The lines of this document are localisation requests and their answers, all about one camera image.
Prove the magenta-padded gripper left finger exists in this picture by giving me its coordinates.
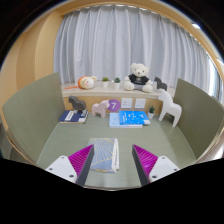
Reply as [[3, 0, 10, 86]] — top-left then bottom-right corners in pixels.
[[44, 143, 96, 187]]

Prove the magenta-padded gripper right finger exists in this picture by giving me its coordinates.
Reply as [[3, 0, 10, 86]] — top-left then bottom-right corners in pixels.
[[131, 143, 181, 187]]

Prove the blue towel with yellow pattern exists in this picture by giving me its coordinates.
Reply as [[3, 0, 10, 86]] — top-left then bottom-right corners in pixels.
[[86, 137, 121, 174]]

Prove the dark blue book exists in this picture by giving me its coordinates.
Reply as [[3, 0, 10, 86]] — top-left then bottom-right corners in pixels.
[[58, 109, 90, 125]]

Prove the tiny potted plant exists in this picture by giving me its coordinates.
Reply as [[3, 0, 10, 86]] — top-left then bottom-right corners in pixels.
[[147, 105, 157, 121]]

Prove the light blue book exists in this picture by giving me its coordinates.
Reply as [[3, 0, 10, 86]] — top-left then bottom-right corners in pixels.
[[108, 112, 145, 129]]

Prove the white horse figure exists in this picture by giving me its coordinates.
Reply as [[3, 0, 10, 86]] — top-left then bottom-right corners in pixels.
[[157, 89, 183, 128]]

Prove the green desk divider panel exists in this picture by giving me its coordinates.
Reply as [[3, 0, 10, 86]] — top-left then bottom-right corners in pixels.
[[172, 77, 224, 162], [1, 72, 66, 166]]

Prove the dark grey horse figure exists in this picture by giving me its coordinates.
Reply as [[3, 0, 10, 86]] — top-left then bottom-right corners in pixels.
[[67, 95, 88, 113]]

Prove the pink horse figure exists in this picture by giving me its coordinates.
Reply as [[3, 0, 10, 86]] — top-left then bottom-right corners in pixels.
[[91, 99, 111, 119]]

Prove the purple round tag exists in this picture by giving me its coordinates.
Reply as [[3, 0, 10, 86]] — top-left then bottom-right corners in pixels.
[[106, 98, 122, 113]]

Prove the wooden desk back shelf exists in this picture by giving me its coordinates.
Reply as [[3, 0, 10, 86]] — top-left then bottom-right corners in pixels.
[[60, 81, 176, 116]]

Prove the small black horse figure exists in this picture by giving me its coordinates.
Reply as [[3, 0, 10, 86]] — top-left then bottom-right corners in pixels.
[[153, 76, 169, 92]]

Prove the orange and white plush toy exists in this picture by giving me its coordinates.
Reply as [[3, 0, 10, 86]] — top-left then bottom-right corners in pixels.
[[64, 75, 98, 91]]

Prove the white teddy bear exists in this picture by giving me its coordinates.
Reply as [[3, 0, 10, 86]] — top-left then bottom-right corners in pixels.
[[123, 62, 154, 94]]

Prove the small potted plant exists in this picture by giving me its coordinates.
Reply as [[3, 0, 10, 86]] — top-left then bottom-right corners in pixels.
[[101, 76, 110, 89], [113, 76, 122, 90]]

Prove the white curtain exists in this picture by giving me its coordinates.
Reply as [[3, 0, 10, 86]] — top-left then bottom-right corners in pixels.
[[52, 3, 218, 98]]

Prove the white wall socket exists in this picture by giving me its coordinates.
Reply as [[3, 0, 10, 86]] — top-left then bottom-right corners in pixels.
[[120, 97, 134, 110], [133, 97, 147, 110]]

